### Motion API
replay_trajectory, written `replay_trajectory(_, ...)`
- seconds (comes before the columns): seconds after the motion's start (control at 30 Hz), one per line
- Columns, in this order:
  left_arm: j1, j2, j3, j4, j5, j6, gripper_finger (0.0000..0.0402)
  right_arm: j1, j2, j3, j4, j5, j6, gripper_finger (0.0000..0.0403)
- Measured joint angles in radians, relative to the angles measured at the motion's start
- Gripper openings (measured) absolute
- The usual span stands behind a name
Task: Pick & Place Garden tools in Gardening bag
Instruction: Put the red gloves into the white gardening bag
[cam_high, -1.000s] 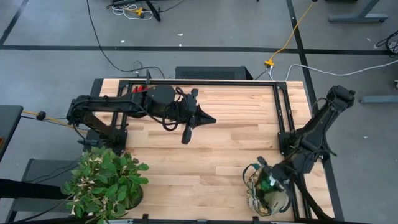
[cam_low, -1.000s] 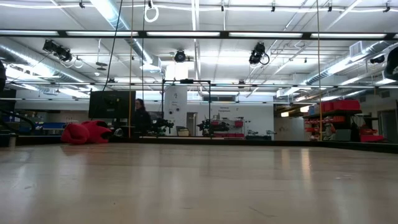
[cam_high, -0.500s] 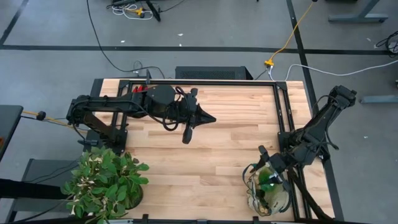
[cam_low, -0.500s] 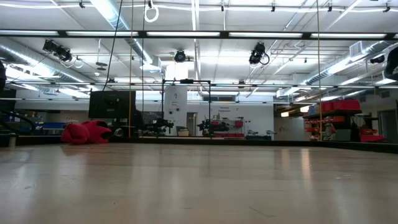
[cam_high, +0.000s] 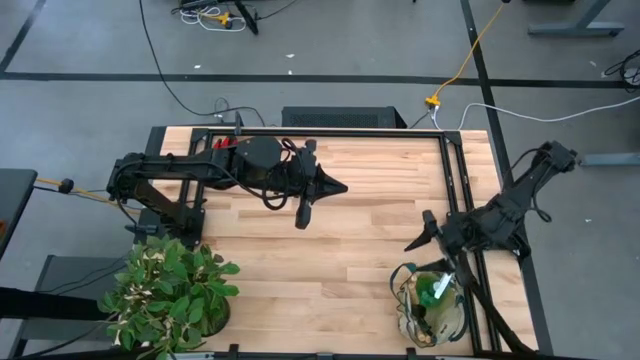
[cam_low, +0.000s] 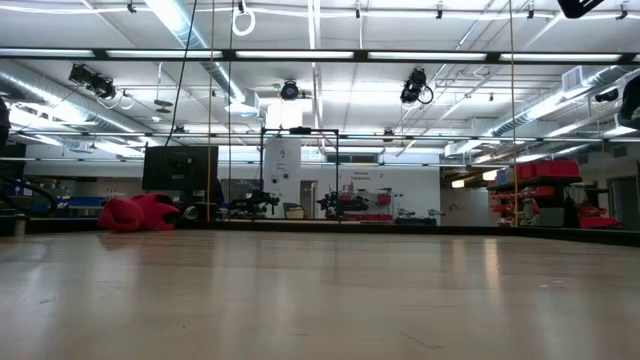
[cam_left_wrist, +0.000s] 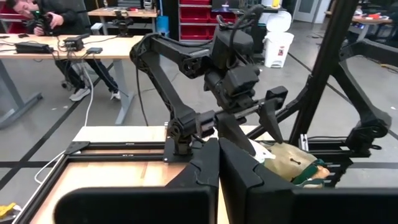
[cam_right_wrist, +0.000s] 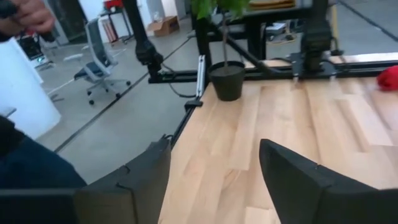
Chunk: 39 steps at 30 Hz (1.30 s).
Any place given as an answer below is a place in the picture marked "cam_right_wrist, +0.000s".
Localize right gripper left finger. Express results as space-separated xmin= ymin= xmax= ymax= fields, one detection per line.
xmin=0 ymin=135 xmax=172 ymax=224

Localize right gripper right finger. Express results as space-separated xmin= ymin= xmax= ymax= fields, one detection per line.
xmin=259 ymin=138 xmax=398 ymax=224

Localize red gardening glove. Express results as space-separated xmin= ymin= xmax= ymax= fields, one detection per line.
xmin=376 ymin=65 xmax=398 ymax=92

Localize person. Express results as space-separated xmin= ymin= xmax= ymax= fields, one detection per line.
xmin=0 ymin=114 xmax=88 ymax=190

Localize green potted plant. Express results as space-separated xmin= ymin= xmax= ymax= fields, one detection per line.
xmin=190 ymin=0 xmax=250 ymax=102

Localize grey office chair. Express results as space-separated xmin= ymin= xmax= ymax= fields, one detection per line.
xmin=72 ymin=17 xmax=132 ymax=106

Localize white rounded pillar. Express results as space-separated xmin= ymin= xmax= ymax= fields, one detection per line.
xmin=0 ymin=37 xmax=62 ymax=140

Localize cardboard box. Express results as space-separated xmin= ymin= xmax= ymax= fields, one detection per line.
xmin=147 ymin=15 xmax=180 ymax=38

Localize black handheld object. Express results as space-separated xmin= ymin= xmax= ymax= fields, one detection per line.
xmin=39 ymin=30 xmax=57 ymax=44

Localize black side table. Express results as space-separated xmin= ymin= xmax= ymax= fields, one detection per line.
xmin=242 ymin=0 xmax=315 ymax=60

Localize red box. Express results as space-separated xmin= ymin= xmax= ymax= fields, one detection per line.
xmin=103 ymin=0 xmax=124 ymax=10

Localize stacked wooden boards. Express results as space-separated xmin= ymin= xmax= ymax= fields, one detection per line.
xmin=249 ymin=0 xmax=296 ymax=11

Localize person's hand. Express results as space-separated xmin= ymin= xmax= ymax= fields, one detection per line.
xmin=0 ymin=0 xmax=57 ymax=43

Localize black aluminium table frame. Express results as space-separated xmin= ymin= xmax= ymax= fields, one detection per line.
xmin=148 ymin=51 xmax=398 ymax=150

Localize silver aluminium bracket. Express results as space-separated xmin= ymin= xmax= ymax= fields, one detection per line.
xmin=195 ymin=55 xmax=206 ymax=98

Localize black rig post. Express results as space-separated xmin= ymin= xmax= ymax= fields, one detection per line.
xmin=122 ymin=0 xmax=165 ymax=84

